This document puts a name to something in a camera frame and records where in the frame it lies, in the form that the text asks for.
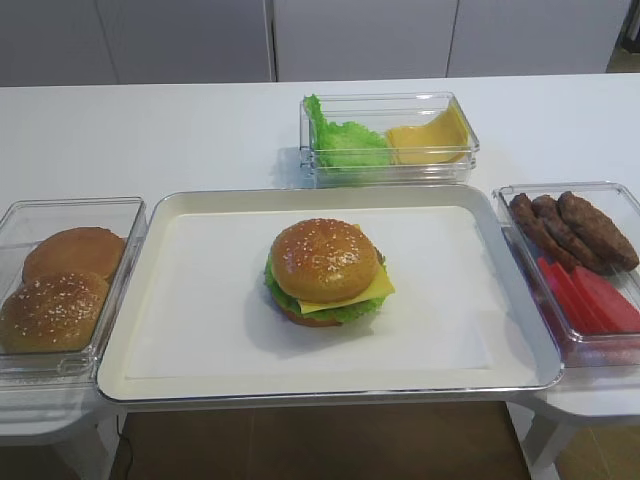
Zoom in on sesame bun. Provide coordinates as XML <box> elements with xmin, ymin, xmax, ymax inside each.
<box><xmin>1</xmin><ymin>272</ymin><xmax>110</xmax><ymax>354</ymax></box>
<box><xmin>269</xmin><ymin>218</ymin><xmax>382</xmax><ymax>304</ymax></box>

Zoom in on white parchment paper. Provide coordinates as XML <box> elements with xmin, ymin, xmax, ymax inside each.
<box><xmin>128</xmin><ymin>207</ymin><xmax>508</xmax><ymax>378</ymax></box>

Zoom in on sesame bun in container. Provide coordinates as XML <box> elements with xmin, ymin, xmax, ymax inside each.
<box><xmin>1</xmin><ymin>272</ymin><xmax>110</xmax><ymax>354</ymax></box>

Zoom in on yellow cheese slices in container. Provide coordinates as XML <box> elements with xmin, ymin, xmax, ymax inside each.
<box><xmin>385</xmin><ymin>103</ymin><xmax>479</xmax><ymax>166</ymax></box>

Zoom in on bottom bun of burger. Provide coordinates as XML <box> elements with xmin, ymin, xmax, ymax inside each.
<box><xmin>278</xmin><ymin>303</ymin><xmax>342</xmax><ymax>328</ymax></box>

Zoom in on clear lettuce and cheese container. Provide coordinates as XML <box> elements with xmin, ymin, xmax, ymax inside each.
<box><xmin>299</xmin><ymin>92</ymin><xmax>479</xmax><ymax>187</ymax></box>

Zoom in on red tomato slice right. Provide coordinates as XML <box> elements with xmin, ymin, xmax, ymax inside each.
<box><xmin>570</xmin><ymin>267</ymin><xmax>639</xmax><ymax>334</ymax></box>

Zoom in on green lettuce leaf on burger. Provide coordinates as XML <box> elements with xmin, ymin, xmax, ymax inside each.
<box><xmin>264</xmin><ymin>256</ymin><xmax>388</xmax><ymax>326</ymax></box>

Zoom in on sesame top bun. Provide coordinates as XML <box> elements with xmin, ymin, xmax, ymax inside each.
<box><xmin>269</xmin><ymin>218</ymin><xmax>382</xmax><ymax>304</ymax></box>

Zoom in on red tomato slice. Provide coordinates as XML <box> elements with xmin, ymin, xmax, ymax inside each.
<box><xmin>570</xmin><ymin>267</ymin><xmax>639</xmax><ymax>334</ymax></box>
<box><xmin>537</xmin><ymin>257</ymin><xmax>576</xmax><ymax>332</ymax></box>
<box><xmin>550</xmin><ymin>263</ymin><xmax>619</xmax><ymax>336</ymax></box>

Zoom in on red tomato slice middle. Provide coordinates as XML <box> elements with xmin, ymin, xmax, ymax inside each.
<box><xmin>550</xmin><ymin>263</ymin><xmax>619</xmax><ymax>336</ymax></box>

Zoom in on brown patty middle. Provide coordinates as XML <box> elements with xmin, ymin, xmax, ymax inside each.
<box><xmin>532</xmin><ymin>195</ymin><xmax>611</xmax><ymax>275</ymax></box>

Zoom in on white metal tray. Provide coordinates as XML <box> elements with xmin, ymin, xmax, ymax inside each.
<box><xmin>97</xmin><ymin>185</ymin><xmax>563</xmax><ymax>409</ymax></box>

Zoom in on green lettuce in container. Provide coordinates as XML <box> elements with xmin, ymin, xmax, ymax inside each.
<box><xmin>303</xmin><ymin>95</ymin><xmax>391</xmax><ymax>169</ymax></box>

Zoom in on clear patty and tomato container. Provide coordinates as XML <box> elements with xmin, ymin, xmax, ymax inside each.
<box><xmin>493</xmin><ymin>182</ymin><xmax>639</xmax><ymax>367</ymax></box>

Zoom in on brown patty right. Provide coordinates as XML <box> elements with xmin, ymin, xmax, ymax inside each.
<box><xmin>558</xmin><ymin>191</ymin><xmax>639</xmax><ymax>272</ymax></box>

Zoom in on brown patty left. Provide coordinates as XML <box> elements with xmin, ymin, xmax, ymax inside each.
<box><xmin>509</xmin><ymin>193</ymin><xmax>581</xmax><ymax>271</ymax></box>

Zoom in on plain bottom bun in container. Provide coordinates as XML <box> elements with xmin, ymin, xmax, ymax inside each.
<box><xmin>22</xmin><ymin>227</ymin><xmax>126</xmax><ymax>282</ymax></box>

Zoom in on red tomato slice left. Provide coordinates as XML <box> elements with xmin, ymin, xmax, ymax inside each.
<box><xmin>537</xmin><ymin>257</ymin><xmax>576</xmax><ymax>332</ymax></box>

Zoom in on clear bun container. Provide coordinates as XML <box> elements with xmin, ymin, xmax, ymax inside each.
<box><xmin>1</xmin><ymin>197</ymin><xmax>147</xmax><ymax>390</ymax></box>

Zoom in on yellow cheese slice on burger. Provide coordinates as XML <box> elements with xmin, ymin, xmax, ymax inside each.
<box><xmin>291</xmin><ymin>218</ymin><xmax>395</xmax><ymax>313</ymax></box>

